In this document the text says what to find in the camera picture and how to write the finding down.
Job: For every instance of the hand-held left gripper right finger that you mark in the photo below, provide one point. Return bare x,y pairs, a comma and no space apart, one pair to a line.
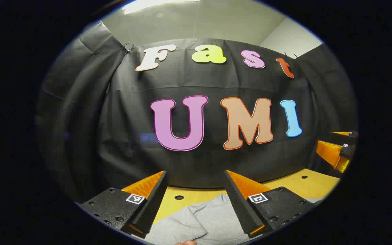
242,211

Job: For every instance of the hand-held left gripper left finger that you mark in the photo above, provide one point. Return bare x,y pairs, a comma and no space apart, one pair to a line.
153,207

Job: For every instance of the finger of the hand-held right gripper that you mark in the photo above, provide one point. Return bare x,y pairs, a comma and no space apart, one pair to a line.
328,151
340,133

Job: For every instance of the grey zip sweatshirt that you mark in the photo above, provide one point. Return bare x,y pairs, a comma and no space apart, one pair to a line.
213,217

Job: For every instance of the black backdrop cloth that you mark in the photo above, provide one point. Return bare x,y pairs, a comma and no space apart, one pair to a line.
131,119

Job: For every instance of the black binder clip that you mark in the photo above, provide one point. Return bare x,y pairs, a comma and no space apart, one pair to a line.
129,47
290,56

